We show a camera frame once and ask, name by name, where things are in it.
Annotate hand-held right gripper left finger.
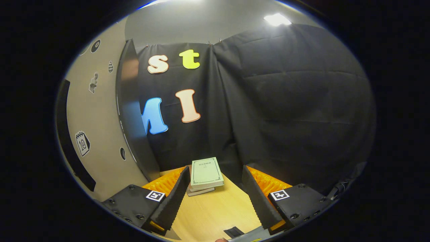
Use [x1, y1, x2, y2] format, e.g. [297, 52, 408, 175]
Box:
[102, 165, 191, 236]

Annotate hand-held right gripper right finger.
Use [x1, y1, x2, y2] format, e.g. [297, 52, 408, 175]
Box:
[242, 165, 333, 236]

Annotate beige cabinet door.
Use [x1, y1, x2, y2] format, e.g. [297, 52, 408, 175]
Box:
[55, 17, 150, 202]

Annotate black cabinet door handle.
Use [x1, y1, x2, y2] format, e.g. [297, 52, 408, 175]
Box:
[55, 79, 97, 192]

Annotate dark grey cabinet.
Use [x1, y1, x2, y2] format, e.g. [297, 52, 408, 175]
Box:
[116, 39, 161, 182]

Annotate brown book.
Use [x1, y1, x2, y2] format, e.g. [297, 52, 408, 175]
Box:
[186, 187, 216, 197]

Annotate green book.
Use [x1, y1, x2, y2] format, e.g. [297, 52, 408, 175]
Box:
[190, 157, 224, 189]

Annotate black backdrop cloth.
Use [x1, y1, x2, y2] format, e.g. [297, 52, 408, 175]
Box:
[136, 24, 377, 199]

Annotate small ceiling light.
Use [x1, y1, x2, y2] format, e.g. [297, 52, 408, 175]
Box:
[264, 13, 292, 27]

